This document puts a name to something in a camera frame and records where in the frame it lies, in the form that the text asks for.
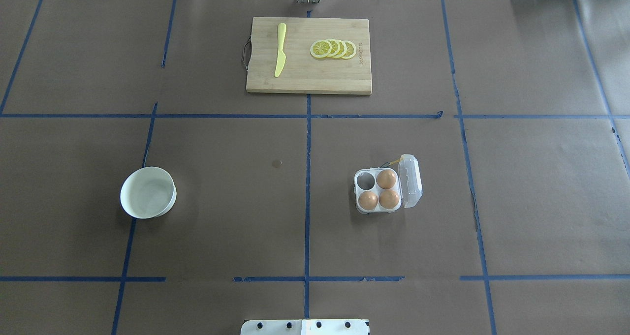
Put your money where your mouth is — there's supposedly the white ceramic bowl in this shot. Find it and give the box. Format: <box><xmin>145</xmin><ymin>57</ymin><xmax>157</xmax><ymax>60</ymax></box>
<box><xmin>120</xmin><ymin>166</ymin><xmax>177</xmax><ymax>220</ymax></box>

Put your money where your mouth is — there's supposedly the brown egg from bowl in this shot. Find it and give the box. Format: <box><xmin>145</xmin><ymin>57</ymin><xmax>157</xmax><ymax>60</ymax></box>
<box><xmin>358</xmin><ymin>191</ymin><xmax>378</xmax><ymax>211</ymax></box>

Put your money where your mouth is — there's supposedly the lemon slice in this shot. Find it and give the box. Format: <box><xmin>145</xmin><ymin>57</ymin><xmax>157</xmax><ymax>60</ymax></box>
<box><xmin>341</xmin><ymin>41</ymin><xmax>356</xmax><ymax>60</ymax></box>
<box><xmin>326</xmin><ymin>38</ymin><xmax>338</xmax><ymax>59</ymax></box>
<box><xmin>309</xmin><ymin>40</ymin><xmax>333</xmax><ymax>59</ymax></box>
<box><xmin>333</xmin><ymin>40</ymin><xmax>347</xmax><ymax>59</ymax></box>

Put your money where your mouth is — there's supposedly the clear plastic egg box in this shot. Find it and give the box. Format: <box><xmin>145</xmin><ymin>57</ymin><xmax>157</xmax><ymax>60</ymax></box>
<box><xmin>353</xmin><ymin>154</ymin><xmax>423</xmax><ymax>214</ymax></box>

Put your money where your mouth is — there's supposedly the brown egg front in box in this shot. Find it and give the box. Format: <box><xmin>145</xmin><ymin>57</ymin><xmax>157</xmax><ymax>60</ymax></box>
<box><xmin>379</xmin><ymin>189</ymin><xmax>401</xmax><ymax>210</ymax></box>

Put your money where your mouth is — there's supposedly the brown egg in box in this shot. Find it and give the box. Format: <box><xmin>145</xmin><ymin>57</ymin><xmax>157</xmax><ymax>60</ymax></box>
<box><xmin>376</xmin><ymin>169</ymin><xmax>398</xmax><ymax>189</ymax></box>
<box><xmin>379</xmin><ymin>189</ymin><xmax>401</xmax><ymax>210</ymax></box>

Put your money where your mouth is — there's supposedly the yellow plastic knife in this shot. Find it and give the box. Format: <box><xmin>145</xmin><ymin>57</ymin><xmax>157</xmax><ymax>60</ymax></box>
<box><xmin>274</xmin><ymin>23</ymin><xmax>286</xmax><ymax>78</ymax></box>

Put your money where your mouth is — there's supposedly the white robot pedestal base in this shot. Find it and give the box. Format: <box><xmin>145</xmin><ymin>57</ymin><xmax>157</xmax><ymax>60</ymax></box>
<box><xmin>240</xmin><ymin>319</ymin><xmax>371</xmax><ymax>335</ymax></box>

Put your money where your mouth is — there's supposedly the brown egg rear in box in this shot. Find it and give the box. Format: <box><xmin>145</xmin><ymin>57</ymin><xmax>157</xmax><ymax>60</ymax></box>
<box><xmin>376</xmin><ymin>169</ymin><xmax>398</xmax><ymax>189</ymax></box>

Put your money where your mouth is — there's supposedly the bamboo cutting board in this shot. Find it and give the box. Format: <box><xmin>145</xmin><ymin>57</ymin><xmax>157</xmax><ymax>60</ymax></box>
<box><xmin>246</xmin><ymin>17</ymin><xmax>372</xmax><ymax>95</ymax></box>

